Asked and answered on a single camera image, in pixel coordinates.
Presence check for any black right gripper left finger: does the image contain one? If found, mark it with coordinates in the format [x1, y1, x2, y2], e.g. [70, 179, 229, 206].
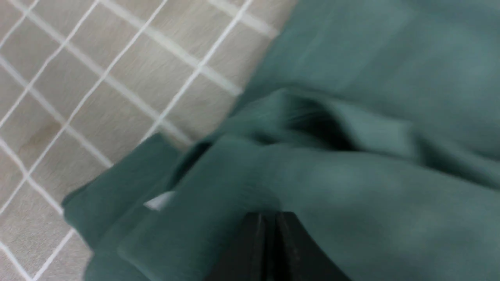
[205, 212, 267, 281]

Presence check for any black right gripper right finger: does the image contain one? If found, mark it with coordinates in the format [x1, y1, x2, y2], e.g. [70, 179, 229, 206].
[273, 212, 350, 281]

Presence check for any green long-sleeved shirt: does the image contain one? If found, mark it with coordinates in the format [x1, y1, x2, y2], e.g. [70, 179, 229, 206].
[62, 0, 500, 281]

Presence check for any grey checkered tablecloth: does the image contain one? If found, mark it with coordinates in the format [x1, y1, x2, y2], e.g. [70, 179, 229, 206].
[0, 0, 296, 281]

